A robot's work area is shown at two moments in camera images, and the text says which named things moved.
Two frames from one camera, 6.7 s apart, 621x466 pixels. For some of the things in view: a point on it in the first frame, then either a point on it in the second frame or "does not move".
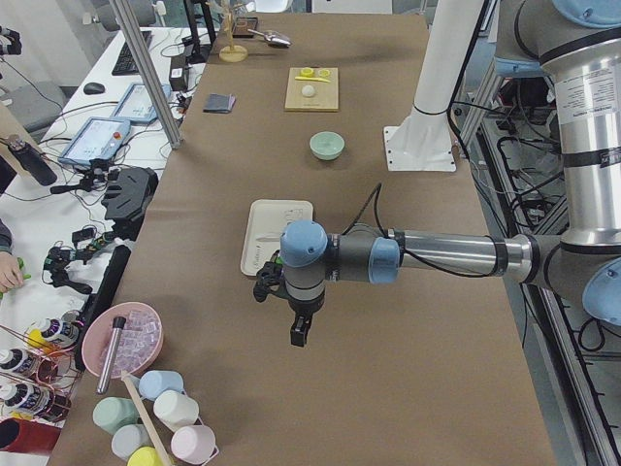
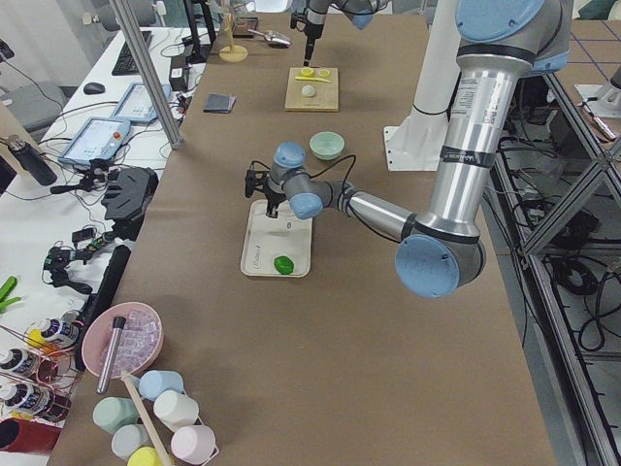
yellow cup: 144,456 does not move
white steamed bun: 308,90 does not move
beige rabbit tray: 265,221 does not move
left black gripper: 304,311 to 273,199
